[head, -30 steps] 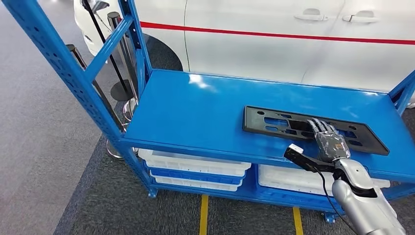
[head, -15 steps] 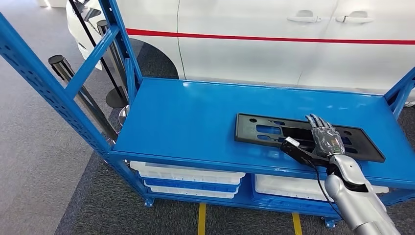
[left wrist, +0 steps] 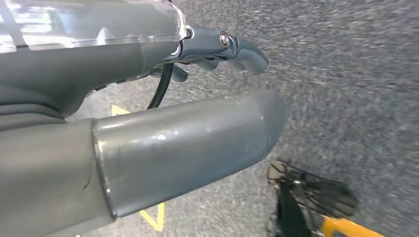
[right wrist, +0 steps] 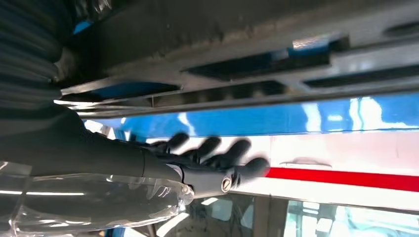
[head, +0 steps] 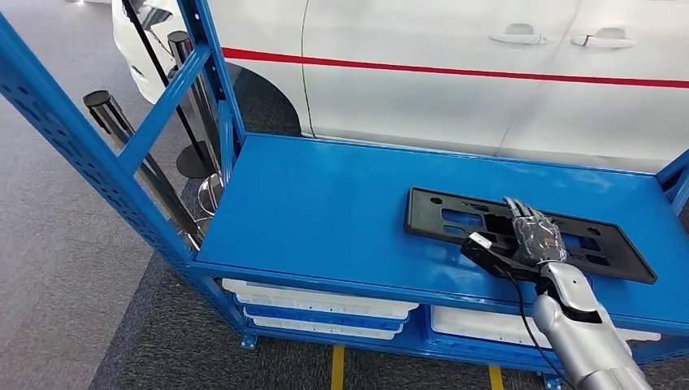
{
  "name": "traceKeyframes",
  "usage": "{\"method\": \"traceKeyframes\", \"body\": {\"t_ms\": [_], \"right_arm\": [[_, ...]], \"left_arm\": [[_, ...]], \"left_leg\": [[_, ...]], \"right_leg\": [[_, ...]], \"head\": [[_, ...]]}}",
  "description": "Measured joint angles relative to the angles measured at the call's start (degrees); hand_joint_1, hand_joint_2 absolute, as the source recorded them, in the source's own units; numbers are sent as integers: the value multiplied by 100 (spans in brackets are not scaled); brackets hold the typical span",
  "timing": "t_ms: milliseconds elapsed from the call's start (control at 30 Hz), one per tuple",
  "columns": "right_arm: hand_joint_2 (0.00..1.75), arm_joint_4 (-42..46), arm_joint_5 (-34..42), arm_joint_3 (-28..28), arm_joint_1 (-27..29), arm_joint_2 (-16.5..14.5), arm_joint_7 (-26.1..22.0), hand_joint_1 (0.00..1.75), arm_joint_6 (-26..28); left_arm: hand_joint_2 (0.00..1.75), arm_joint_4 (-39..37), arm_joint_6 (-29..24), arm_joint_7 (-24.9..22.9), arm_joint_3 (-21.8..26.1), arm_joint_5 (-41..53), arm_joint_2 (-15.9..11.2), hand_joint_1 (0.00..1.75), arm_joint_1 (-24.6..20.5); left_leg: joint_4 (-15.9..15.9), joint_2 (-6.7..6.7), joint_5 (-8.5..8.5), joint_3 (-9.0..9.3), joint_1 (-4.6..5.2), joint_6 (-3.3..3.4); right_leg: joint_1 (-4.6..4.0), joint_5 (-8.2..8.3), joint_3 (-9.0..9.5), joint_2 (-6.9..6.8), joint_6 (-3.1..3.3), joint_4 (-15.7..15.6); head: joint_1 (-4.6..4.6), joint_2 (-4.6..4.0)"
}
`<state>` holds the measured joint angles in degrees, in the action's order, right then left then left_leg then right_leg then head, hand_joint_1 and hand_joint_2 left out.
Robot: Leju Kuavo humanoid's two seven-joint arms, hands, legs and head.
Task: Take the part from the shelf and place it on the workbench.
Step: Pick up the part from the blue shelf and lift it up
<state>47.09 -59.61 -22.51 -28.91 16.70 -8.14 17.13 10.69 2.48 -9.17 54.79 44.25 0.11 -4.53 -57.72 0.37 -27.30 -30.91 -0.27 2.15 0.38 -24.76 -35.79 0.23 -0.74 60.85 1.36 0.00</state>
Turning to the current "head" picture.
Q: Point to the chrome stanchion post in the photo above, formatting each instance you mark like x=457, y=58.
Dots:
x=102, y=107
x=180, y=45

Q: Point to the yellow floor tape square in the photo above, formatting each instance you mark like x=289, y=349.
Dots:
x=337, y=371

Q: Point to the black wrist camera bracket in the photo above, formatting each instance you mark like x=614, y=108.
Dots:
x=487, y=261

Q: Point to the blue metal shelf rack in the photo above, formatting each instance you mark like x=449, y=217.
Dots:
x=323, y=215

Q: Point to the black plastic panel part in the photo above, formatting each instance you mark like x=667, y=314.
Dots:
x=425, y=215

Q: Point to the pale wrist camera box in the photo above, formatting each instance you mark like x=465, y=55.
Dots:
x=480, y=240

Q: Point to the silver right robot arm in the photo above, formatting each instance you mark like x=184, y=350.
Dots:
x=581, y=339

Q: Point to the blue plastic bin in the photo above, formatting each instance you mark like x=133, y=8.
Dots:
x=323, y=321

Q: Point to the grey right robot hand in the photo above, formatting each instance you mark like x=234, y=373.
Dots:
x=538, y=239

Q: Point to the white car with red stripe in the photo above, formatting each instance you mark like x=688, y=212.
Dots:
x=403, y=102

